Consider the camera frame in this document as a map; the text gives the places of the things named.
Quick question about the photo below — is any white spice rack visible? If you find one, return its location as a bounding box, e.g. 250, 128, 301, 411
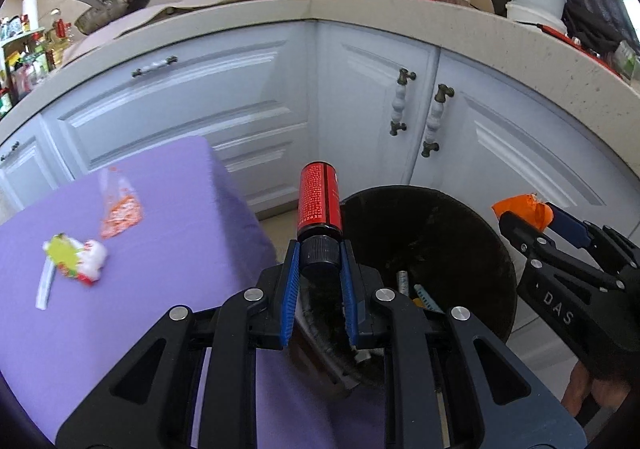
0, 29, 47, 80

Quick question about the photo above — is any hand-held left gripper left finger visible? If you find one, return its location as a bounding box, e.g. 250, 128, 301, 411
55, 239, 302, 449

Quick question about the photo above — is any orange plastic bag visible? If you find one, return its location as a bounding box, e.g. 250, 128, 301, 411
491, 194, 555, 231

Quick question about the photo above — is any green packet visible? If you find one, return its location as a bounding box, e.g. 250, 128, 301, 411
612, 42, 640, 80

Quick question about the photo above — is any metal wok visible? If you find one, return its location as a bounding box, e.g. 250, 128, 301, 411
67, 0, 156, 36

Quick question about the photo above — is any white plastic strip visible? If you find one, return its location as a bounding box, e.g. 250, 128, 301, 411
35, 259, 57, 311

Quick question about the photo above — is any long drawer handle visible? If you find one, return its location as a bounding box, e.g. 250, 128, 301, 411
131, 56, 178, 79

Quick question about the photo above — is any white bowl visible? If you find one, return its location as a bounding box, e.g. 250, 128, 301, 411
505, 2, 566, 27

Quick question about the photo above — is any paper towel roll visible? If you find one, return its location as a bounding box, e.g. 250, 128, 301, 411
22, 0, 40, 32

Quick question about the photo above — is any purple tablecloth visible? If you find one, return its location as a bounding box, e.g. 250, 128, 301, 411
0, 135, 391, 449

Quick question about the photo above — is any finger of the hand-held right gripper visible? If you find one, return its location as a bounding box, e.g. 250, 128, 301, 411
546, 202, 633, 270
499, 210, 556, 275

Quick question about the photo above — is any clear bag with orange print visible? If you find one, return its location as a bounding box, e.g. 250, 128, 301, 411
99, 166, 144, 240

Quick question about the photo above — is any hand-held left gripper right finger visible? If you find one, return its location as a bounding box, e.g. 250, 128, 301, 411
339, 240, 587, 449

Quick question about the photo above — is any green yellow snack wrapper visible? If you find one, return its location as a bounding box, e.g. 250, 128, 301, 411
42, 233, 110, 286

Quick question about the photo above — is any blue white tube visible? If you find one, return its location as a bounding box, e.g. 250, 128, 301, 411
412, 284, 443, 314

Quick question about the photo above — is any person's right hand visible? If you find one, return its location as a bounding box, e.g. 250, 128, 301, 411
561, 361, 632, 430

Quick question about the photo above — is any group of condiment bottles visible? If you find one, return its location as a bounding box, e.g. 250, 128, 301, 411
0, 14, 76, 117

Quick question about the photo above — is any red bottle with black cap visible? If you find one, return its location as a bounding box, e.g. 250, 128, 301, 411
296, 162, 343, 282

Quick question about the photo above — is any white ceramic door handle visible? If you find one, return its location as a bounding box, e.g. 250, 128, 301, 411
390, 69, 417, 136
421, 84, 455, 158

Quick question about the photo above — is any black waste bin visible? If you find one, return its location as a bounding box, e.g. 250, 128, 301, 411
295, 185, 518, 392

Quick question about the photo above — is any white kitchen cabinet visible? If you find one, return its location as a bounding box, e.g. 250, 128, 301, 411
0, 0, 640, 330

